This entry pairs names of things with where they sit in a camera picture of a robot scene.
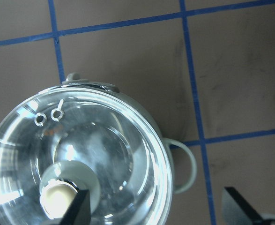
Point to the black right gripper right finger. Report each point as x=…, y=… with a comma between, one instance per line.
x=237, y=211

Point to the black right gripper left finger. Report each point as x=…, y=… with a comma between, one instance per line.
x=79, y=210

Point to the glass pot lid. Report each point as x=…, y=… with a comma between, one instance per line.
x=81, y=150

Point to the pale green electric pot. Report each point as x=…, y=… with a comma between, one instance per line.
x=181, y=164

